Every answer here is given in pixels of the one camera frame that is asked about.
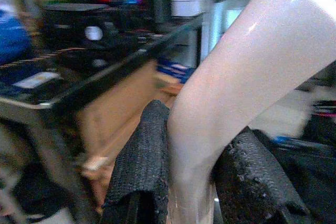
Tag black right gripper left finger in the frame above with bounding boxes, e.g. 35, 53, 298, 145
101, 100, 171, 224

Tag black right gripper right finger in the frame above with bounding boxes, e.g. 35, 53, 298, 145
212, 129, 312, 224

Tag brown cardboard box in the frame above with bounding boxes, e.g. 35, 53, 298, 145
76, 60, 184, 209

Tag blue flat box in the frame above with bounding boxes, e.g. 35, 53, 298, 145
156, 58, 195, 83

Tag black desk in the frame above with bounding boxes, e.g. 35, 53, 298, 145
0, 15, 204, 122

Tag white box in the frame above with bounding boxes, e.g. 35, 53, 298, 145
170, 0, 205, 17

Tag blue cloth thing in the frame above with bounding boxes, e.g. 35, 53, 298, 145
0, 8, 34, 65

